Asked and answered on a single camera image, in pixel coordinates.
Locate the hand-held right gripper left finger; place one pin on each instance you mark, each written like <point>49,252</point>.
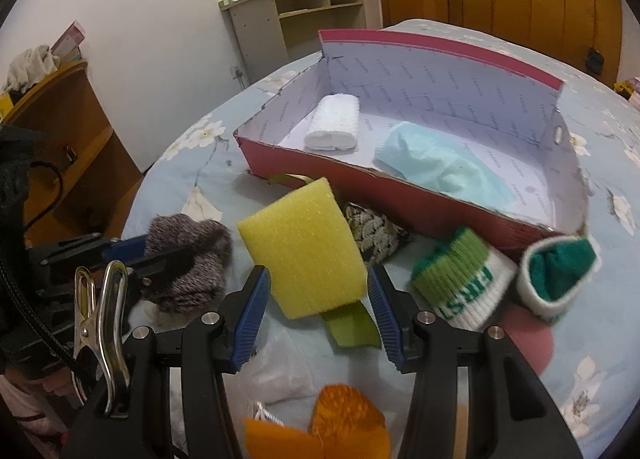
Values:
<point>250,324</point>

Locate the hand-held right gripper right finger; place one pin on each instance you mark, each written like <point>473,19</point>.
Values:
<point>386,324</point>

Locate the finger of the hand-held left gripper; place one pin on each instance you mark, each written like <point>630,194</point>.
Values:
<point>160,266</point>
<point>125,249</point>

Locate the grey knitted sock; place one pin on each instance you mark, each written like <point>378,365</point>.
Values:
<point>200,259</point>

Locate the green white lettered wristband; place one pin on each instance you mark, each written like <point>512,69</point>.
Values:
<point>465,284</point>

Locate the patterned sachet with green ribbon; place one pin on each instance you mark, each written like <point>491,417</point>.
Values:
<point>375,234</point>

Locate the yellow sponge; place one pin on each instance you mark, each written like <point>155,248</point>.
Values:
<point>305,249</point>

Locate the pink makeup sponge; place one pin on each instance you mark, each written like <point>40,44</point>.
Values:
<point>530,344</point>

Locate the red cardboard box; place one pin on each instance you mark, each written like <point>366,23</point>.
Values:
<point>450,89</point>

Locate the white plastic bag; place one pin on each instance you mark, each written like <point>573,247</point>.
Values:
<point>280,364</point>

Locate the metal spring clip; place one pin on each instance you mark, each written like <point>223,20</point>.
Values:
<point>112,329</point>

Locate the wooden desk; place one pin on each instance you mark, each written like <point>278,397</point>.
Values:
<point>65,139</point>

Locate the light blue towel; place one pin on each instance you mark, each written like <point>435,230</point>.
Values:
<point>465,184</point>

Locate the white wristband dark green inside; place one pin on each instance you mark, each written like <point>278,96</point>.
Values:
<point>555,269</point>

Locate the blue face mask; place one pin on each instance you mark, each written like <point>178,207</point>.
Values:
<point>410,144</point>

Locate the floral blue bed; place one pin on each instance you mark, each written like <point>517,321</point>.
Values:
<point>575,364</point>

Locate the pile of light cloth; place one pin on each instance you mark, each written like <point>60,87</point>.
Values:
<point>30,69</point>

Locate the white rolled towel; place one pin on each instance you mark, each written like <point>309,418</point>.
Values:
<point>332,124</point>

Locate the pink box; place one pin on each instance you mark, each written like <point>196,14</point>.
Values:
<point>67,39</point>

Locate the beige shelf unit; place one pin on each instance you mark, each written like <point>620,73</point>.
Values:
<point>260,34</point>

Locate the black bag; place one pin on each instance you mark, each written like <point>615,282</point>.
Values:
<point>595,60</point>

